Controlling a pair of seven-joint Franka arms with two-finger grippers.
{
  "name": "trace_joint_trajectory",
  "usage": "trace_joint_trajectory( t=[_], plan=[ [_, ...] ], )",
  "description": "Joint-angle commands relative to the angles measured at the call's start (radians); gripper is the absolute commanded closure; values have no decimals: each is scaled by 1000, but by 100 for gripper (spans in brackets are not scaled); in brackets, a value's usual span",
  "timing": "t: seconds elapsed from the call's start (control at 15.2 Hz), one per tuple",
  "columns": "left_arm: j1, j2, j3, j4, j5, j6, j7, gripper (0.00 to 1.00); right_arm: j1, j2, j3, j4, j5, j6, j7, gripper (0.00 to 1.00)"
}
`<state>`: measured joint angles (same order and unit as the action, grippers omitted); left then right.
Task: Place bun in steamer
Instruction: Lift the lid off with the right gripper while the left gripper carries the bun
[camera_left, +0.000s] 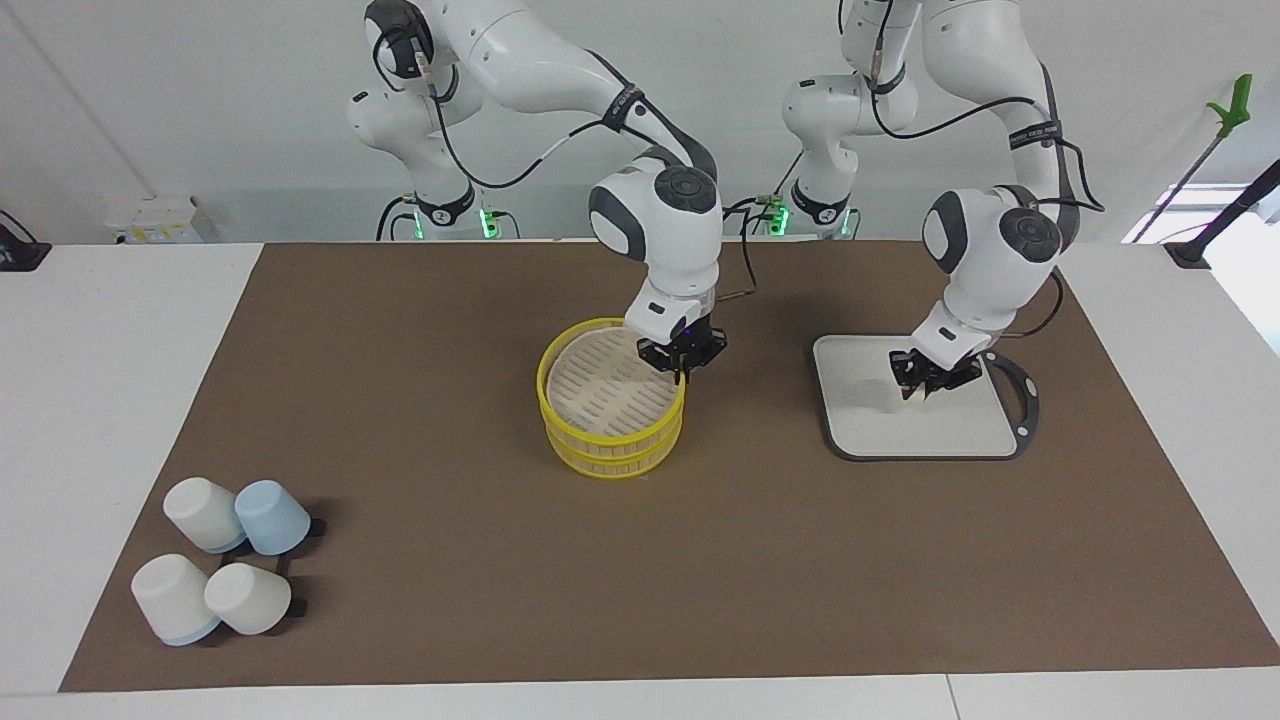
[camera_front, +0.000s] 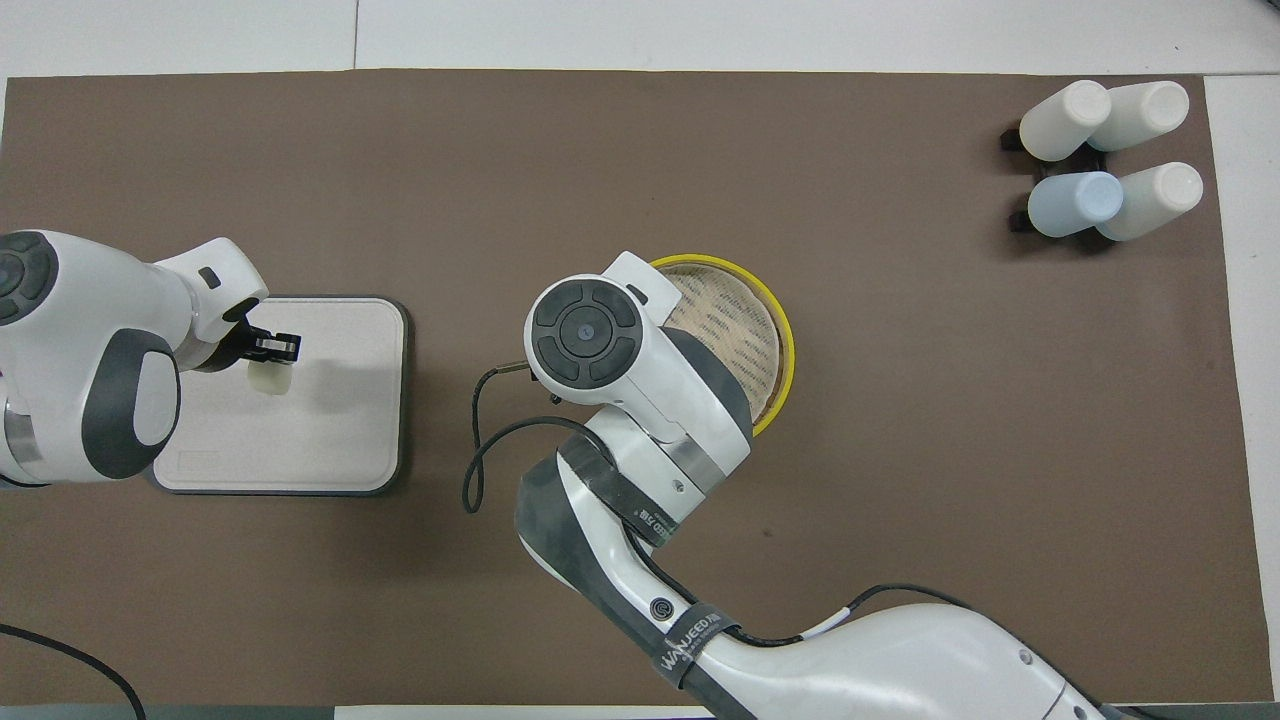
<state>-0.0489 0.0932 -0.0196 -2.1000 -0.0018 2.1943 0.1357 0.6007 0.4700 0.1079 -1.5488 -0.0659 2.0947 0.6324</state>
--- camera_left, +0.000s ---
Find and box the grey cutting board black rim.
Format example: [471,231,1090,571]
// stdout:
[811,334,1041,462]

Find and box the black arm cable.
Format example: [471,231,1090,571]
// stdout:
[372,30,761,301]
[865,0,1106,341]

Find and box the brown table mat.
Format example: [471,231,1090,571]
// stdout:
[58,240,1280,693]

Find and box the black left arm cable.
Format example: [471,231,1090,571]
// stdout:
[865,0,1106,341]

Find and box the yellow steamer tier slotted base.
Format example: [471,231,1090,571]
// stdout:
[545,412,685,482]

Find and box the yellow steamer tier solid base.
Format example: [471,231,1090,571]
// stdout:
[536,318,689,443]

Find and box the white socket box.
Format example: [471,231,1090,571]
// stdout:
[103,195,219,245]

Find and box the black camera stand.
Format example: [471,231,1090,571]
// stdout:
[1165,158,1280,271]

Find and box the white plastic cup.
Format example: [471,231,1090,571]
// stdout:
[204,563,293,636]
[163,477,248,554]
[131,553,223,647]

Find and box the green tipped pole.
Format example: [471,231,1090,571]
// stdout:
[1133,73,1254,244]

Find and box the light blue plastic cup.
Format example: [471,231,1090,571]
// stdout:
[234,480,312,557]

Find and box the black clamp device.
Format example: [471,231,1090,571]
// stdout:
[0,210,53,273]

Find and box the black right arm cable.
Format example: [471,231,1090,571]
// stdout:
[372,30,761,301]

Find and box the black base power cable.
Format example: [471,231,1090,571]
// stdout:
[712,150,801,238]
[375,193,421,242]

